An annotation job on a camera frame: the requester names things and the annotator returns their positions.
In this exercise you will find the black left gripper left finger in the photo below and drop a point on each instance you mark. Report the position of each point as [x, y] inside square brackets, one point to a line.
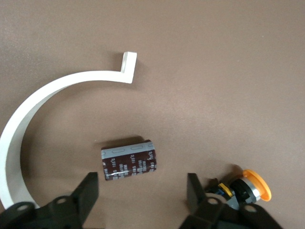
[88, 193]

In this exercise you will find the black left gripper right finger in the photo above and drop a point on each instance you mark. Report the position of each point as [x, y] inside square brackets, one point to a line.
[195, 193]

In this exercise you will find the brown cylindrical capacitor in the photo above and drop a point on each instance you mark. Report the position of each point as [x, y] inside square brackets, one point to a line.
[129, 162]

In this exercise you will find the white semicircular pipe clamp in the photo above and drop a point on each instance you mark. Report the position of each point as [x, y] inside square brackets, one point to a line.
[28, 105]

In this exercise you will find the orange push button switch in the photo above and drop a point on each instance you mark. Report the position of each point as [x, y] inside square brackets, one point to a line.
[259, 186]

